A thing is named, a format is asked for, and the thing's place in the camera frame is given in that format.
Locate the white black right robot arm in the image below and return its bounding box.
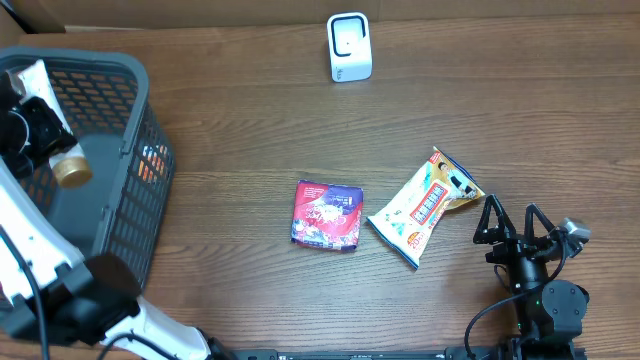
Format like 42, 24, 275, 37
464, 195, 592, 360

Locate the grey plastic basket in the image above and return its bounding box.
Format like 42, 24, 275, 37
0, 45, 177, 346

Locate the white yellow snack bag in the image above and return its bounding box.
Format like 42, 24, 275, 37
368, 148, 485, 269

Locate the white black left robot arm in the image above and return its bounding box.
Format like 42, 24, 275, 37
1, 62, 221, 359

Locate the red purple snack packet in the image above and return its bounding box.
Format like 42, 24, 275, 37
291, 180, 364, 251

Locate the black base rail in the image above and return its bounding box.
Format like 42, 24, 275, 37
209, 339, 587, 360

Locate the orange white snack packet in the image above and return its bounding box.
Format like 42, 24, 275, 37
138, 145, 167, 184

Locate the white barcode scanner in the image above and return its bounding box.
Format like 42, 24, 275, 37
326, 12, 373, 83

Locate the white gold-capped tube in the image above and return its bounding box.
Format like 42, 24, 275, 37
1, 60, 93, 188

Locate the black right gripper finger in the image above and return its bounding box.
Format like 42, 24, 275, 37
523, 202, 556, 242
473, 194, 516, 244

